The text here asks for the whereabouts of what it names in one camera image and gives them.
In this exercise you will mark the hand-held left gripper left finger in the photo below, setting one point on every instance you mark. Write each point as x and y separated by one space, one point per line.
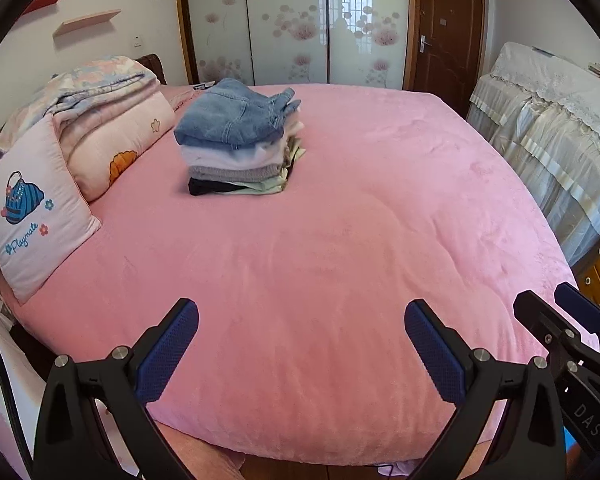
167 355

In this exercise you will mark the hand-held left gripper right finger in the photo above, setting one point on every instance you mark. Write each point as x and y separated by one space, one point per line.
434 355

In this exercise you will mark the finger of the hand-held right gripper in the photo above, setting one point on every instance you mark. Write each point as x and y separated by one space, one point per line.
579 305
534 307

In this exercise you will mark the blue denim jacket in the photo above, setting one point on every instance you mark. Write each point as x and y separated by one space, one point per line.
220 120

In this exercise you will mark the blue textured object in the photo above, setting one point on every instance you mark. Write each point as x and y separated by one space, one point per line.
571 441

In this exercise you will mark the pink bed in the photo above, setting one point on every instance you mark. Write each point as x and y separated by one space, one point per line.
305 260

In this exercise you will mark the black folded garment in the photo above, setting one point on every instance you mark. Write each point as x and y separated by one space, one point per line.
205 187

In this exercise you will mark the white lace furniture cover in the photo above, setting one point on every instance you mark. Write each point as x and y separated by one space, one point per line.
544 135

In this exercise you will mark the pink Playmate pillow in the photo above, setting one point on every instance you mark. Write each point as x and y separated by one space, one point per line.
35 220

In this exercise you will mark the grey folded knit garment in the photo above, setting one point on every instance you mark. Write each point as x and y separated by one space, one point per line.
230 174

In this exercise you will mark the light green folded garment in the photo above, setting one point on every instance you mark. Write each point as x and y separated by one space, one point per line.
265 186

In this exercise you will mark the white folded sweater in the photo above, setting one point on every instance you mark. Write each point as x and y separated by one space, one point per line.
230 155

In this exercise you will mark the pink flower print pillow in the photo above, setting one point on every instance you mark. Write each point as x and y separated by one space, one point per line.
120 145

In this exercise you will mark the small printed packet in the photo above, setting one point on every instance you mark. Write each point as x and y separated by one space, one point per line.
203 85

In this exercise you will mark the folded floral quilt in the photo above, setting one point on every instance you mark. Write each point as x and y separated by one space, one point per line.
90 85

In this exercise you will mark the brown wooden door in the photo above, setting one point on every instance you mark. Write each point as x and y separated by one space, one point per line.
449 35

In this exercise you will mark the dark wooden headboard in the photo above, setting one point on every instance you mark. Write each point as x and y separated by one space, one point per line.
155 65

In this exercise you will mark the floral sliding door wardrobe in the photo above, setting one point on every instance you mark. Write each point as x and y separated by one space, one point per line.
290 20

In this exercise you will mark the white wall socket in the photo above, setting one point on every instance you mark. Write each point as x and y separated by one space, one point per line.
139 42

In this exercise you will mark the pink wall shelf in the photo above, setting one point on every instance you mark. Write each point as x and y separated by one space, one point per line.
87 22

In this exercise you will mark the red wall shelf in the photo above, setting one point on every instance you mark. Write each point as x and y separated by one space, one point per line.
47 0

